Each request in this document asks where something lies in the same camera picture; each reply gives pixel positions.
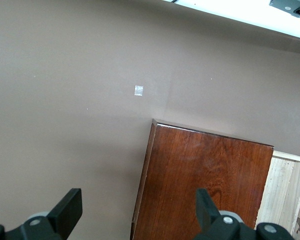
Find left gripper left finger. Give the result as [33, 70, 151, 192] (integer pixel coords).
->
[0, 188, 83, 240]

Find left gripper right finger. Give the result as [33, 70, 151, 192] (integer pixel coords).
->
[192, 188, 295, 240]

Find wooden drawer with white handle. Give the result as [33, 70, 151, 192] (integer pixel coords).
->
[254, 149, 300, 240]

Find dark brown wooden box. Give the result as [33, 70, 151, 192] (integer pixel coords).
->
[129, 118, 275, 240]

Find brown table cover sheet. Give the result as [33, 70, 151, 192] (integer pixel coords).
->
[0, 0, 300, 240]

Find grey power supply box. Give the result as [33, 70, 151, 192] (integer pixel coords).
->
[268, 0, 300, 18]

